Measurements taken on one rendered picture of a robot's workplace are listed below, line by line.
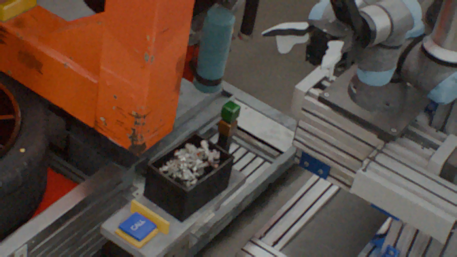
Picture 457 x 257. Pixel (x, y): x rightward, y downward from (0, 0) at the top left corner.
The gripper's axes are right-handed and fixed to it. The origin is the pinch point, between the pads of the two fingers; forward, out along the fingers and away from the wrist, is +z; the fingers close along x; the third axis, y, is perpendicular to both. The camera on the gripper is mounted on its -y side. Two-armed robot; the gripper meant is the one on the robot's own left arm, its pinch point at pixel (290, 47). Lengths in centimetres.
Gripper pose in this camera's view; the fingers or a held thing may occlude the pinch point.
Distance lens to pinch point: 160.2
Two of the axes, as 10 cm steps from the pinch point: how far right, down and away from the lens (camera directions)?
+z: -7.4, 3.3, -5.8
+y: -0.7, 8.3, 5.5
